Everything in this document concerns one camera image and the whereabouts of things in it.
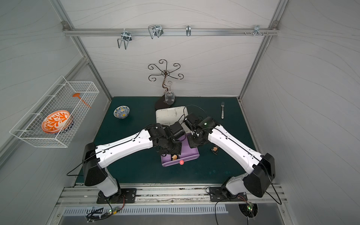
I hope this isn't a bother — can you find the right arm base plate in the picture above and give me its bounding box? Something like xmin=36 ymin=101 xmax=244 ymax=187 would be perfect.
xmin=205 ymin=187 xmax=248 ymax=202

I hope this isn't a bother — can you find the purple drawer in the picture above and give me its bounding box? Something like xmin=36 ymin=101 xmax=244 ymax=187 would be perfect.
xmin=161 ymin=135 xmax=200 ymax=167

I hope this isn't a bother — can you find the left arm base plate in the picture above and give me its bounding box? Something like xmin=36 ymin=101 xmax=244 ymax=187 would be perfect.
xmin=96 ymin=188 xmax=137 ymax=204

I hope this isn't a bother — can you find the aluminium top rail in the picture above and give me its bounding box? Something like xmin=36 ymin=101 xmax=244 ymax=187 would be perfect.
xmin=63 ymin=27 xmax=280 ymax=37

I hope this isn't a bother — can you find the green table mat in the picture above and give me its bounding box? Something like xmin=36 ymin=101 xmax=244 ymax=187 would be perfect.
xmin=94 ymin=97 xmax=255 ymax=184

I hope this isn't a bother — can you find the white wire basket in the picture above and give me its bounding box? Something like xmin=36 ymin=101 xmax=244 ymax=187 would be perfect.
xmin=10 ymin=76 xmax=99 ymax=148

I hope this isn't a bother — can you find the black cookie packet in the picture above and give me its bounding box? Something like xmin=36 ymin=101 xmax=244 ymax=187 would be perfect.
xmin=211 ymin=146 xmax=218 ymax=155
xmin=171 ymin=154 xmax=179 ymax=161

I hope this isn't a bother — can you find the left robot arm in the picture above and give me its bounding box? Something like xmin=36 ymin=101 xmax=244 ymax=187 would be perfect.
xmin=82 ymin=122 xmax=186 ymax=197

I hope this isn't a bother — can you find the blue patterned bowl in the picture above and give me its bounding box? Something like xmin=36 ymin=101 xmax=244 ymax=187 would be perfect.
xmin=113 ymin=106 xmax=130 ymax=119

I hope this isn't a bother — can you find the white vent strip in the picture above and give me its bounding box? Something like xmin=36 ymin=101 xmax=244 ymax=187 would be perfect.
xmin=62 ymin=203 xmax=228 ymax=217

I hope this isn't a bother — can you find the orange spatula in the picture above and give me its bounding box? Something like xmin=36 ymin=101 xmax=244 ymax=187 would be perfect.
xmin=72 ymin=93 xmax=91 ymax=108

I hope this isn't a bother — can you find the white drawer cabinet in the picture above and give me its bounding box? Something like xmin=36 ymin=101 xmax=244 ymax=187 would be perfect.
xmin=156 ymin=106 xmax=191 ymax=134

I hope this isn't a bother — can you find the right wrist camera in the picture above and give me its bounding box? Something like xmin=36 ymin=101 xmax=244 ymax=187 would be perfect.
xmin=184 ymin=113 xmax=202 ymax=131

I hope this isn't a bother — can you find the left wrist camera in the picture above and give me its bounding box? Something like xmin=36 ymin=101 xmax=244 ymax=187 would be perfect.
xmin=169 ymin=122 xmax=185 ymax=140

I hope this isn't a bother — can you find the orange patterned plate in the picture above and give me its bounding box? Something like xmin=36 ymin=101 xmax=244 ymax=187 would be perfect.
xmin=41 ymin=110 xmax=73 ymax=134

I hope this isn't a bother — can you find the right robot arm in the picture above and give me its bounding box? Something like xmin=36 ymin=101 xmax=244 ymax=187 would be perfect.
xmin=184 ymin=113 xmax=276 ymax=198

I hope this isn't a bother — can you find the metal hook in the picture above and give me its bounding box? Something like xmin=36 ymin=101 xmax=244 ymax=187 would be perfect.
xmin=244 ymin=25 xmax=269 ymax=37
xmin=148 ymin=25 xmax=164 ymax=39
xmin=186 ymin=25 xmax=191 ymax=37
xmin=117 ymin=29 xmax=132 ymax=50

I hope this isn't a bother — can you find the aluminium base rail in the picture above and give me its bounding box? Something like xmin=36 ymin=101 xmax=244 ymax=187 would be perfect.
xmin=56 ymin=183 xmax=288 ymax=206

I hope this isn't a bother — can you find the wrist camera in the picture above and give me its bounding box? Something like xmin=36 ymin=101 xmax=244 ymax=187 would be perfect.
xmin=184 ymin=113 xmax=202 ymax=131
xmin=169 ymin=122 xmax=185 ymax=140

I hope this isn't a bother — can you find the metal fork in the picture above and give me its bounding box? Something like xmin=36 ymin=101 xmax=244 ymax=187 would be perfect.
xmin=221 ymin=102 xmax=225 ymax=120

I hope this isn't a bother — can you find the brown wire mug tree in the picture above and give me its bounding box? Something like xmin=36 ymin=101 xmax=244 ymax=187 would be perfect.
xmin=148 ymin=59 xmax=184 ymax=110

